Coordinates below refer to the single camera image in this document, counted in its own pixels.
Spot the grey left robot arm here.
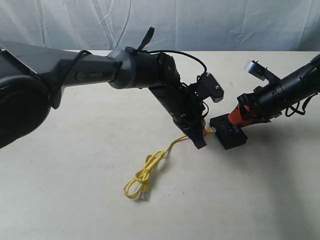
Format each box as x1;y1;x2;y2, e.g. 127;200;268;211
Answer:
0;40;224;149

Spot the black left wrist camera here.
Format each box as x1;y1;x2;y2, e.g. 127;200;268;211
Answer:
189;72;224;103

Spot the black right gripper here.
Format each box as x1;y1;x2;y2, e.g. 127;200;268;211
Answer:
228;83;284;127

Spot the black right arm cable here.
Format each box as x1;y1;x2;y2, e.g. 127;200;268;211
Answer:
284;92;320;118

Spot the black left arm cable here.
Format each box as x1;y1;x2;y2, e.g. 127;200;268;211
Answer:
56;26;209;111

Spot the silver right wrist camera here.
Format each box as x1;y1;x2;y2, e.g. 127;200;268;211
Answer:
244;60;280;83

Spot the yellow ethernet cable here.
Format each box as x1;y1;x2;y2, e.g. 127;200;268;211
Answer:
123;128;215;201

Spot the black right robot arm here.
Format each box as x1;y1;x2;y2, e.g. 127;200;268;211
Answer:
228;55;320;127

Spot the black network switch box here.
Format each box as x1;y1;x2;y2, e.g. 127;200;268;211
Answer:
209;114;248;150

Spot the grey backdrop cloth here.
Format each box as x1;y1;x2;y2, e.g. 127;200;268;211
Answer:
0;0;320;51

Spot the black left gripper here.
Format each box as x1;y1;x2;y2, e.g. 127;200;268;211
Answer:
148;84;207;149

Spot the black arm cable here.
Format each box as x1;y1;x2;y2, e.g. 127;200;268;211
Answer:
284;92;320;118
56;26;209;111

